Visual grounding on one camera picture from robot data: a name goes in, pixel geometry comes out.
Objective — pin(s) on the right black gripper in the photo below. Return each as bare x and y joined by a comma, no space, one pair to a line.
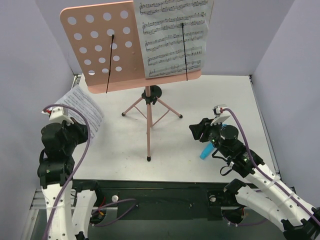
203,129

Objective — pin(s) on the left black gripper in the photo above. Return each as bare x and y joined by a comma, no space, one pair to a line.
78,130

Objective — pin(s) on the sheet music page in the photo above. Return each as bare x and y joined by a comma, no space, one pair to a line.
81,101
173,35

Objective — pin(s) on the pink perforated music stand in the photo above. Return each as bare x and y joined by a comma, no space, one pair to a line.
105,40

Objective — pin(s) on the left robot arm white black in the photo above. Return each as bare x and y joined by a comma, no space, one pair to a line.
56,164

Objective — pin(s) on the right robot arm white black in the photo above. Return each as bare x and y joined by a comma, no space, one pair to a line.
297,219

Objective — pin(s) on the blue toy microphone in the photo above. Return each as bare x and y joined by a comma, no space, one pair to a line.
207,151

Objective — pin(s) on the black microphone desk stand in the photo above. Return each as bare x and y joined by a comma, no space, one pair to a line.
151,94

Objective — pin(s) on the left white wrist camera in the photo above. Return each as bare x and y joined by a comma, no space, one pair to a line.
58,114

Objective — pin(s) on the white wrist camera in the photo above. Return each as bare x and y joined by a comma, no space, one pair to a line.
219,115
58,114

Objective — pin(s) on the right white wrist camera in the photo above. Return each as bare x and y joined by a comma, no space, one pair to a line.
219,115

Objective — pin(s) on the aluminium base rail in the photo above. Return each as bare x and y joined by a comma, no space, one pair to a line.
38,202

